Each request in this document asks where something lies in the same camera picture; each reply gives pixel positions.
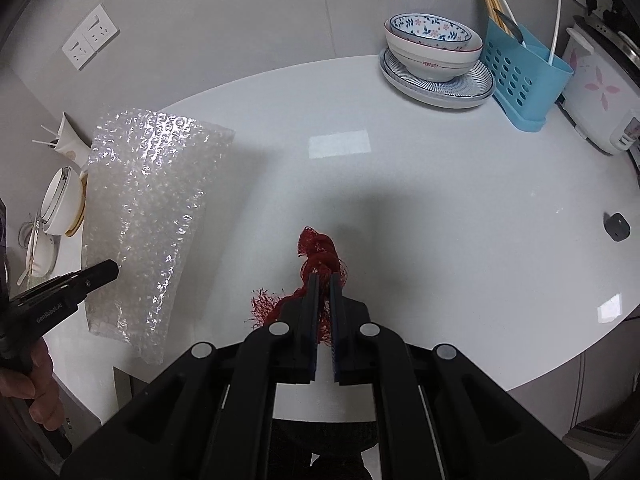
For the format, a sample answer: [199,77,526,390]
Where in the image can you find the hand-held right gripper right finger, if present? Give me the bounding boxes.
[329,275,591,480]

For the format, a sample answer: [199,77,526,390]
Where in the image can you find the large white bowl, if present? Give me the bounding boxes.
[41,172,87,235]

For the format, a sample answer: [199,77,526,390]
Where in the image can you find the white rice cooker pink flowers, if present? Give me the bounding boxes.
[557,10,640,156]

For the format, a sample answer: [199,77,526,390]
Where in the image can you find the metal spoon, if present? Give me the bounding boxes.
[494,9,527,47]

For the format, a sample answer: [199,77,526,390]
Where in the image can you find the white wall socket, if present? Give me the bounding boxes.
[61,26,97,71]
[81,3,120,52]

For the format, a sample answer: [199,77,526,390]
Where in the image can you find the round wooden coaster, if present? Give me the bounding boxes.
[64,175,89,237]

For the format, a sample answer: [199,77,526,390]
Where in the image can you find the tall white paper holder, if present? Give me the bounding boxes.
[52,112,93,176]

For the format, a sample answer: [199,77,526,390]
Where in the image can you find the blue striped plate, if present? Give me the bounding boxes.
[378,49,496,109]

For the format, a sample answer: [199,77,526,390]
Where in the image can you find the small black plastic cap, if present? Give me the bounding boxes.
[603,212,631,243]

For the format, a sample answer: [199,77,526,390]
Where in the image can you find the clear bubble wrap sheet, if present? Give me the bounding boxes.
[82,107,236,367]

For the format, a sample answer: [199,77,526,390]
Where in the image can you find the red net bag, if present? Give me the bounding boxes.
[249,226,351,346]

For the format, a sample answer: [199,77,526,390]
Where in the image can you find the person's left hand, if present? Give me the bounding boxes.
[0,341,63,431]

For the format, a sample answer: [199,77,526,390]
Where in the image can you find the stacked patterned bowls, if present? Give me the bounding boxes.
[384,17,484,81]

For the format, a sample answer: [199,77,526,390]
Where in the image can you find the white bowl black rim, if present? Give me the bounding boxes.
[40,167,83,227]

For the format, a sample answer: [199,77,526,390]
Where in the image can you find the blue plastic utensil holder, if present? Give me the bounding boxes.
[482,16,575,132]

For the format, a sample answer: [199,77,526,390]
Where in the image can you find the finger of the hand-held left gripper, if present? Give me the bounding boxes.
[74,259,121,295]

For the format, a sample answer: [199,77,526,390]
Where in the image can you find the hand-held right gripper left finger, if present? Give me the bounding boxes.
[60,272,321,480]

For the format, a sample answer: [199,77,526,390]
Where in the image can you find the white bowl with chopsticks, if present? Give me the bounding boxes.
[25,232,63,276]

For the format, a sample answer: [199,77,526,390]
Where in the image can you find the blue floral bowl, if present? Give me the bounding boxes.
[389,13,473,52]

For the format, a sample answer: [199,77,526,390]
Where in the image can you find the white plastic spoon handle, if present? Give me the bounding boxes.
[547,0,563,67]

